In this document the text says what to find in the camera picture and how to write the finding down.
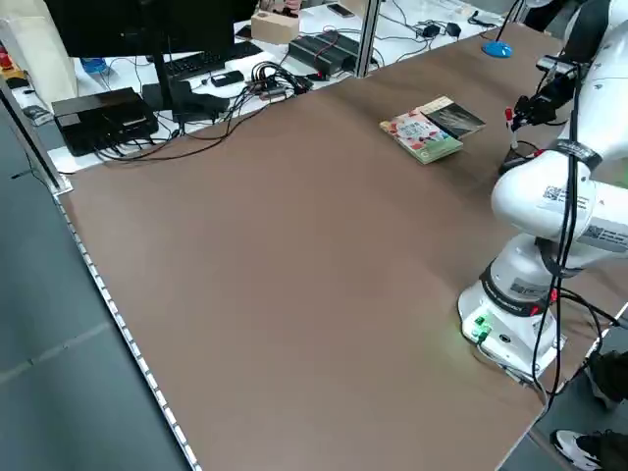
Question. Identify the red emergency stop button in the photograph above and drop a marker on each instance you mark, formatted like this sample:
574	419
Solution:
6	60

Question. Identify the black power adapter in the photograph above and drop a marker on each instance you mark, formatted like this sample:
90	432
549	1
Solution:
452	29

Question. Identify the brown cardboard box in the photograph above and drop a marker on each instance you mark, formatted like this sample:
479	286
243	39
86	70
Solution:
275	29

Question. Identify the black power supply unit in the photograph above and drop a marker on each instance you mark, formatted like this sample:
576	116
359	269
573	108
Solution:
314	49

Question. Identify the black computer monitor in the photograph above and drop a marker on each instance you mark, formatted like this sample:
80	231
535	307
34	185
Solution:
147	24

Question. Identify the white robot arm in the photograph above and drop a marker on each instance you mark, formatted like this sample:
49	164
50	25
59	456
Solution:
539	196

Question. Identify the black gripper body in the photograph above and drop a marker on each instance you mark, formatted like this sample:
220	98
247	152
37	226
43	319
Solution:
547	100

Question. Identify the aluminium table edge rail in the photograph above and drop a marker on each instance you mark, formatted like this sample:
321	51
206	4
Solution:
125	329

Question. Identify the colourful juice recipe book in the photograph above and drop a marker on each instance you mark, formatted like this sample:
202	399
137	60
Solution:
422	137

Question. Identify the small black device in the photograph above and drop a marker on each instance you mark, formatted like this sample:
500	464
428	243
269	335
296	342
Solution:
225	78

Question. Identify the grey hands cover book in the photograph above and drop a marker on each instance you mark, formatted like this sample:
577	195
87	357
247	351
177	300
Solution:
461	120

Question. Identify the blue desk lamp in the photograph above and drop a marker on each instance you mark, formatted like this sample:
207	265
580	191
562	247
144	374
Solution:
498	49

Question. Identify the red-capped whiteboard marker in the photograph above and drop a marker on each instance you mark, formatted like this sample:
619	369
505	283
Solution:
539	153
513	140

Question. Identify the black mesh pen holder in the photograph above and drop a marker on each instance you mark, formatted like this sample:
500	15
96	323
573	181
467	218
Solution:
510	164

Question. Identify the black electronics box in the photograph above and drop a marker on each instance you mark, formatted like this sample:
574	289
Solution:
98	118

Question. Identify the person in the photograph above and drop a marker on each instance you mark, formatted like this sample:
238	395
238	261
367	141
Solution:
579	449

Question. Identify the black keyboard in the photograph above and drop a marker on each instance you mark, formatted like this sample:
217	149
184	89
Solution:
196	64

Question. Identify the dark smartphone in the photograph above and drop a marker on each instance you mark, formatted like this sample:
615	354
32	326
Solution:
340	10
244	32

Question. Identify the aluminium frame beam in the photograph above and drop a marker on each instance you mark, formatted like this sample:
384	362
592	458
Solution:
49	167

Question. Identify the blue water bottle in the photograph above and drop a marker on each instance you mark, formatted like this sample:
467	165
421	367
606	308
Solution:
93	65

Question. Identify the aluminium frame post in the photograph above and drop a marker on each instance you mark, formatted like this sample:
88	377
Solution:
368	39

